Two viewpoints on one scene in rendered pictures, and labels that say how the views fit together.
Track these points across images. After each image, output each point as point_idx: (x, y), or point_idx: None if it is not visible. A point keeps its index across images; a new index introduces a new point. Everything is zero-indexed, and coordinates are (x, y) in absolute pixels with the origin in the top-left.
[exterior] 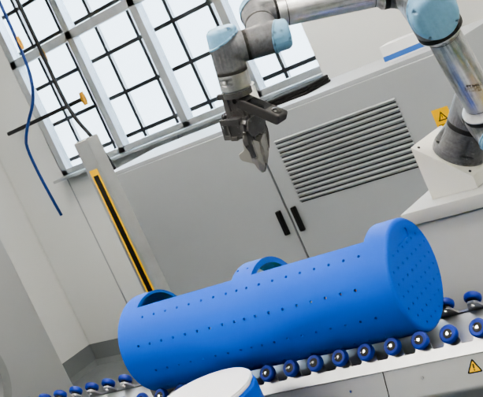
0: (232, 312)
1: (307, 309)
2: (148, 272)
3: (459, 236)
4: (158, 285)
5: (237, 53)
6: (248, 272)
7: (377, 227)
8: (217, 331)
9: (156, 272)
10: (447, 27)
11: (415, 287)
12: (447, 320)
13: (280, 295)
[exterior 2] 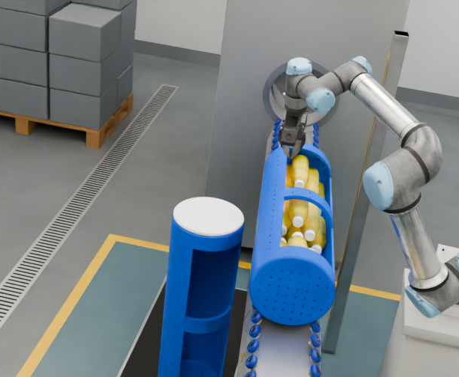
0: (264, 201)
1: (255, 241)
2: (371, 138)
3: (400, 317)
4: (371, 150)
5: (291, 86)
6: (286, 194)
7: (294, 249)
8: (260, 201)
9: (377, 142)
10: (377, 203)
11: (280, 296)
12: (306, 332)
13: (263, 221)
